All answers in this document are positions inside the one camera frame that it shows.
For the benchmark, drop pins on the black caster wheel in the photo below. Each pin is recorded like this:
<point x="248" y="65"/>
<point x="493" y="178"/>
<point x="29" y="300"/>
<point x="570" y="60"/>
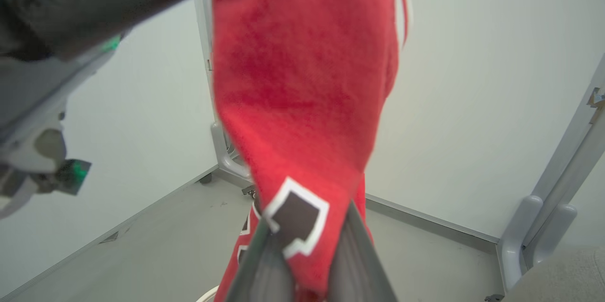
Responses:
<point x="249" y="191"/>
<point x="495" y="298"/>

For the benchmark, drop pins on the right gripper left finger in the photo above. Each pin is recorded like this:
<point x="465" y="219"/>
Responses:
<point x="264" y="278"/>

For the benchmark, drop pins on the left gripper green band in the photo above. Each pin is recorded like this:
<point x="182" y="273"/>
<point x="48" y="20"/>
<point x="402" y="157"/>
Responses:
<point x="33" y="103"/>

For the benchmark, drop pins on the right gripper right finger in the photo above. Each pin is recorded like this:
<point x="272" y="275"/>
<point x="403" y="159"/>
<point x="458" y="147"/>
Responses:
<point x="359" y="278"/>

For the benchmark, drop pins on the grey partition post double leg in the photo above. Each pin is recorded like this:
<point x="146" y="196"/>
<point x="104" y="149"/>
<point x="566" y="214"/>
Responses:
<point x="543" y="226"/>

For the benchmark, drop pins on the grey fabric sofa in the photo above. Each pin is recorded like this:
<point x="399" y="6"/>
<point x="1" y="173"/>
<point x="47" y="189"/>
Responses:
<point x="562" y="278"/>

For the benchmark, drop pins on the red garment with white stripes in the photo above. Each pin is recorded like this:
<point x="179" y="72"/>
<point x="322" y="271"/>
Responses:
<point x="302" y="80"/>

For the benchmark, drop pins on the small grey partition foot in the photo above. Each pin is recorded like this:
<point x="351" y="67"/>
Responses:
<point x="205" y="178"/>

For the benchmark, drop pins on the cream perforated laundry basket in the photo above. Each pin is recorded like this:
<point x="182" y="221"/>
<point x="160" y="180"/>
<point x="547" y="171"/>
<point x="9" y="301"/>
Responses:
<point x="209" y="296"/>

